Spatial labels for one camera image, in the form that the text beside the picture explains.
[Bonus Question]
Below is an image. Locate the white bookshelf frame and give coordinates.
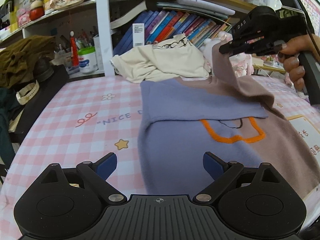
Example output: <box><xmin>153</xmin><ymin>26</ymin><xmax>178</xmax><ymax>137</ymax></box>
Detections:
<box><xmin>0</xmin><ymin>0</ymin><xmax>303</xmax><ymax>77</ymax></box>

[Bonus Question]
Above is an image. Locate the white box with barcode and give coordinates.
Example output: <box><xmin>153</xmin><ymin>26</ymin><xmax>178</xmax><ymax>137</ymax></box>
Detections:
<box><xmin>132</xmin><ymin>23</ymin><xmax>145</xmax><ymax>47</ymax></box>

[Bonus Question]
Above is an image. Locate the olive brown garment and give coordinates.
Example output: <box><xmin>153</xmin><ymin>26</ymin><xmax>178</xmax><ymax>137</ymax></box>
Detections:
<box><xmin>0</xmin><ymin>35</ymin><xmax>56</xmax><ymax>88</ymax></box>

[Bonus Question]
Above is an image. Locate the person's right hand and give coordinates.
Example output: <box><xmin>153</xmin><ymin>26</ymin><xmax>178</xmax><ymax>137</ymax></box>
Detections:
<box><xmin>278</xmin><ymin>34</ymin><xmax>319</xmax><ymax>91</ymax></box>

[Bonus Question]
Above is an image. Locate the row of colourful books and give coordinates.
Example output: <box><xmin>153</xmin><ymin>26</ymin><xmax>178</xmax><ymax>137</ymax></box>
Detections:
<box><xmin>113</xmin><ymin>10</ymin><xmax>233</xmax><ymax>55</ymax></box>

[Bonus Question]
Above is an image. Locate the cream white wristband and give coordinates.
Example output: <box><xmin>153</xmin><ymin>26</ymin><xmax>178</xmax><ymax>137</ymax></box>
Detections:
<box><xmin>16</xmin><ymin>81</ymin><xmax>40</xmax><ymax>105</ymax></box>

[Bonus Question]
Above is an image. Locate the pink checkered cartoon desk mat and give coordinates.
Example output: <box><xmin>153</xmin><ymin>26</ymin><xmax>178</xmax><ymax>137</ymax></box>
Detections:
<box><xmin>1</xmin><ymin>76</ymin><xmax>319</xmax><ymax>239</ymax></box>

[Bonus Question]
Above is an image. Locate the white green tub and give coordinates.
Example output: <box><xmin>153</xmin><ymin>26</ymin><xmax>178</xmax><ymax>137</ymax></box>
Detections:
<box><xmin>78</xmin><ymin>47</ymin><xmax>98</xmax><ymax>74</ymax></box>

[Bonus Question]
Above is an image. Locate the pink white bunny plush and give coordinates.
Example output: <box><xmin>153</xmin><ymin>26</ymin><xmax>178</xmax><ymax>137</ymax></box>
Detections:
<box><xmin>202</xmin><ymin>31</ymin><xmax>254</xmax><ymax>78</ymax></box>

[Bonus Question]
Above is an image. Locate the cream printed garment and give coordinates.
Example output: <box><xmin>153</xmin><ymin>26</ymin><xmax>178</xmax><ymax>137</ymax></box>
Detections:
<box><xmin>110</xmin><ymin>34</ymin><xmax>211</xmax><ymax>83</ymax></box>

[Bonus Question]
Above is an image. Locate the red tassel ornament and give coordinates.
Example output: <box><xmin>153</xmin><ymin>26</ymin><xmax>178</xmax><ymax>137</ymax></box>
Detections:
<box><xmin>70</xmin><ymin>31</ymin><xmax>79</xmax><ymax>68</ymax></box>

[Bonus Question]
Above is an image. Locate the purple and mauve sweater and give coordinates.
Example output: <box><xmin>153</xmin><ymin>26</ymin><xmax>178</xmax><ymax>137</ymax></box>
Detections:
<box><xmin>138</xmin><ymin>44</ymin><xmax>319</xmax><ymax>197</ymax></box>

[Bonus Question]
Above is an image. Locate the dark green garment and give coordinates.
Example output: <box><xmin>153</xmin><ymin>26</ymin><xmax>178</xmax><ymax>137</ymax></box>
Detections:
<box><xmin>1</xmin><ymin>88</ymin><xmax>22</xmax><ymax>169</ymax></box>

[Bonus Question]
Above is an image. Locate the black yamaha keyboard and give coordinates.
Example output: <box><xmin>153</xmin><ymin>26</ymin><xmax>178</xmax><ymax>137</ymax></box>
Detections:
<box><xmin>9</xmin><ymin>65</ymin><xmax>69</xmax><ymax>144</ymax></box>

